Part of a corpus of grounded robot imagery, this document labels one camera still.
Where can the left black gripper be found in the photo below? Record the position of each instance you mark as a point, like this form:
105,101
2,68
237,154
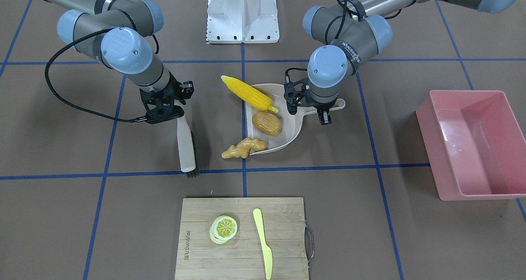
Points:
321,106

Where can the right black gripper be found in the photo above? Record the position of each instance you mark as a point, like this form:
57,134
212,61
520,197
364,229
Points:
177,92

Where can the beige plastic dustpan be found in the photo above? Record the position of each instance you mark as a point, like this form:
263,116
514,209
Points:
290,124

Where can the brown toy potato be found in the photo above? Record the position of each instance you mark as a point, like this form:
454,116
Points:
266,123

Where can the beige hand brush black bristles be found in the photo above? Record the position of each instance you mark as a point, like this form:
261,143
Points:
186,147

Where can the yellow toy corn cob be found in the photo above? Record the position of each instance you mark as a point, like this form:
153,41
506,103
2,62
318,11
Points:
249,94

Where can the tan toy ginger root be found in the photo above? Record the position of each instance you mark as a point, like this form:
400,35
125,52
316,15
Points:
244,147

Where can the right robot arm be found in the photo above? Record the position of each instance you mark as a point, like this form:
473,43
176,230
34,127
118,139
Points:
113,32

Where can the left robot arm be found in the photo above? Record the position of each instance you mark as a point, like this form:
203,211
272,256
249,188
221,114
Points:
352,32

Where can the pink plastic bin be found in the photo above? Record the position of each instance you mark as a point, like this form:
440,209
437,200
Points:
475,146

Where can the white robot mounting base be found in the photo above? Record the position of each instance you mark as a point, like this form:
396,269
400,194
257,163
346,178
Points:
242,21

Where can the yellow lemon slices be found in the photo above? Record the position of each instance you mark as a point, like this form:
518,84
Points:
223,229

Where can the yellow plastic knife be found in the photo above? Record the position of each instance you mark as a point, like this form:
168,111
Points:
266,250

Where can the wooden cutting board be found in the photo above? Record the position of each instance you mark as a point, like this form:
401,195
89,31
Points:
241,257

